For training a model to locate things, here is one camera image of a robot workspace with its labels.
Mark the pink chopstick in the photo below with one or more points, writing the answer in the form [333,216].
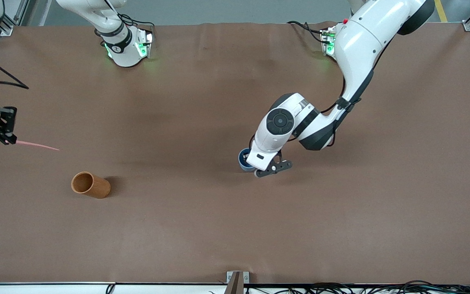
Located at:
[35,144]

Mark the blue cup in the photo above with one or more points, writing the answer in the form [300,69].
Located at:
[243,161]

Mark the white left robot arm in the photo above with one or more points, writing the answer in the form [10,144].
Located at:
[361,41]

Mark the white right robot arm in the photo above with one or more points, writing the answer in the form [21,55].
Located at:
[123,49]

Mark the orange-brown cylindrical cup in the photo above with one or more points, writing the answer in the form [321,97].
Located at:
[96,188]

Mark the brown table cover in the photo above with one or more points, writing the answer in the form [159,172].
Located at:
[218,224]

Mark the small metal bracket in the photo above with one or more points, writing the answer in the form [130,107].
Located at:
[230,277]

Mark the black left camera mount bracket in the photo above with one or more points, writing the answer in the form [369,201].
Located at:
[278,167]

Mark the brown camera post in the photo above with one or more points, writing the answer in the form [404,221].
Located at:
[235,283]

